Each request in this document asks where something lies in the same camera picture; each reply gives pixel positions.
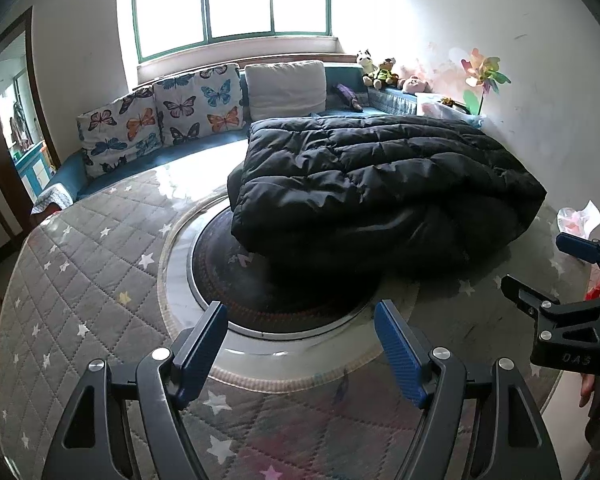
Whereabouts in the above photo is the hanging garment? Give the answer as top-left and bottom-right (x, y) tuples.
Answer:
(9, 102), (28, 148)

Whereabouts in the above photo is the pink plush toy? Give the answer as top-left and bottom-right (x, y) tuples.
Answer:
(399, 75), (435, 96)

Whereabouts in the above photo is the black and white plush toy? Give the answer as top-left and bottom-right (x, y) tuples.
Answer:
(356, 49), (378, 77)

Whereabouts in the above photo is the black puffer jacket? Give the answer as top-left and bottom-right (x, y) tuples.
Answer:
(227, 112), (548, 291)

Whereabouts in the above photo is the patterned grey cloth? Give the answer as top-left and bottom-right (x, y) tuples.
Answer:
(32, 182), (76, 213)

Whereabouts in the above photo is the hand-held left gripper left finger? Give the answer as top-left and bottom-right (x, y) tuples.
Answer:
(40, 301), (229, 480)

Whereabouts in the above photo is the round glass turntable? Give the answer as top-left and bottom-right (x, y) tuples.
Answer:
(157, 192), (421, 381)

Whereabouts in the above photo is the teal sofa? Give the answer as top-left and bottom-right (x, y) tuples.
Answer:
(42, 62), (486, 201)

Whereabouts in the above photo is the green framed window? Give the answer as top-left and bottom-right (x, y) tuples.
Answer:
(130, 0), (338, 61)

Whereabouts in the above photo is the teal cabinet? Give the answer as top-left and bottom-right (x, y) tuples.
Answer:
(11, 140), (48, 203)

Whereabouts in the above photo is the butterfly print cushion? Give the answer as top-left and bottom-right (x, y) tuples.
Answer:
(76, 91), (163, 178)
(152, 62), (246, 147)

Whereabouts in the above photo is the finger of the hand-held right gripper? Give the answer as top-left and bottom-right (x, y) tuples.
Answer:
(556, 232), (600, 281)
(500, 274), (600, 348)

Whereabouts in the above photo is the purple cloth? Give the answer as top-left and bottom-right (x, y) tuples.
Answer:
(336, 82), (365, 113)

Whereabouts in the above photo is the brown plush toy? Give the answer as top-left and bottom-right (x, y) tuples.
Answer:
(362, 57), (400, 91)

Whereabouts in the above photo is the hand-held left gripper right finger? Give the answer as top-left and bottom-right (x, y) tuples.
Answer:
(374, 300), (563, 480)

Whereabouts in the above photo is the colourful pinwheel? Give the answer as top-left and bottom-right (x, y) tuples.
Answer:
(460, 47), (512, 116)

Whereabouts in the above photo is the grey quilted star table cover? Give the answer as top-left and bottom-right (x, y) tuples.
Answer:
(0, 160), (600, 480)

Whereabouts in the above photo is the white cushion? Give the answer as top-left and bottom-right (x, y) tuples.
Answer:
(244, 60), (327, 122)

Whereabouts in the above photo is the clear plastic bag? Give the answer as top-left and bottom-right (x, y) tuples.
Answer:
(415, 91), (486, 128)

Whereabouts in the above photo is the person's right hand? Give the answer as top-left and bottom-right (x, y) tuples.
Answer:
(579, 372), (598, 407)

